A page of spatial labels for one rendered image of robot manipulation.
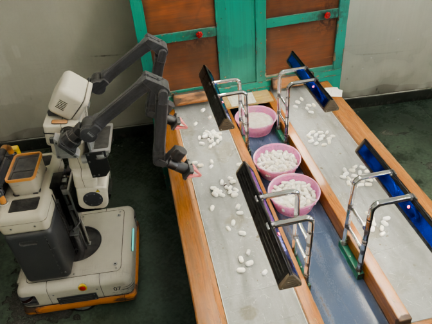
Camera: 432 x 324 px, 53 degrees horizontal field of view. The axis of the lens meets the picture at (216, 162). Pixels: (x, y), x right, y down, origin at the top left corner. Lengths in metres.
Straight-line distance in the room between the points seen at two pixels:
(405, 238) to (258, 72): 1.47
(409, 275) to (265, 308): 0.62
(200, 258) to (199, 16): 1.49
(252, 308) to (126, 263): 1.05
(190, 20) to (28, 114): 1.93
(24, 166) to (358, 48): 2.87
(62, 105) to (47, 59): 1.75
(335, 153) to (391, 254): 0.74
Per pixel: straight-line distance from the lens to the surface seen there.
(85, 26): 3.69
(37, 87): 4.00
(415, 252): 2.13
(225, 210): 2.20
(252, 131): 2.73
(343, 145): 2.64
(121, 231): 2.85
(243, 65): 2.97
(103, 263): 2.72
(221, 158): 2.52
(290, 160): 2.50
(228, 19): 2.82
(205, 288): 1.89
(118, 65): 2.32
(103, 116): 1.96
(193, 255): 2.00
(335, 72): 3.24
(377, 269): 2.00
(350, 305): 1.98
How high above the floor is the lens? 2.30
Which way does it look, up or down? 39 degrees down
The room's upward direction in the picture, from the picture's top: 5 degrees counter-clockwise
